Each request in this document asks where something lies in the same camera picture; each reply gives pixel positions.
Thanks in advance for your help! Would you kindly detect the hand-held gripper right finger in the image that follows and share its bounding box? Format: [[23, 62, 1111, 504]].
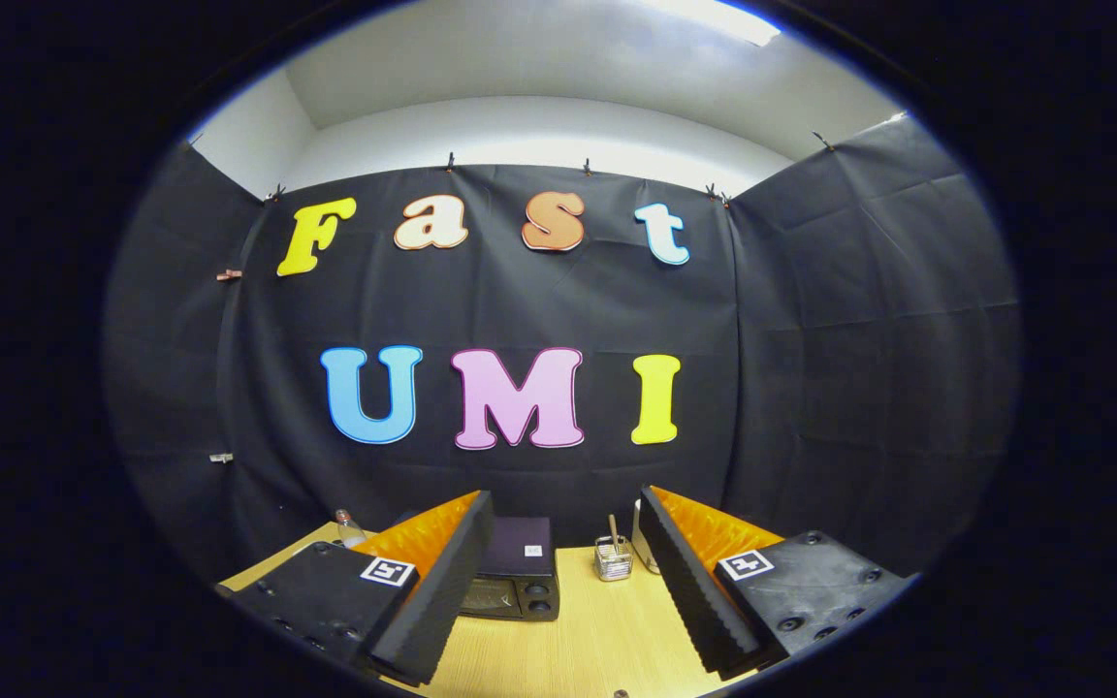
[[638, 485, 913, 682]]

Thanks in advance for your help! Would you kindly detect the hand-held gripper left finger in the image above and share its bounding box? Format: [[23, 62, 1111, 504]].
[[229, 490, 496, 686]]

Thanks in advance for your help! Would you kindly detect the black toaster oven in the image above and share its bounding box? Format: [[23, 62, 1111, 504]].
[[460, 516, 560, 622]]

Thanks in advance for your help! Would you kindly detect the white bread toaster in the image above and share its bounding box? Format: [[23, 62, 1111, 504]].
[[631, 498, 661, 575]]

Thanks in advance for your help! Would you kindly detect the metal mesh utensil holder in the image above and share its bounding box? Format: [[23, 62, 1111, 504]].
[[594, 536, 634, 583]]

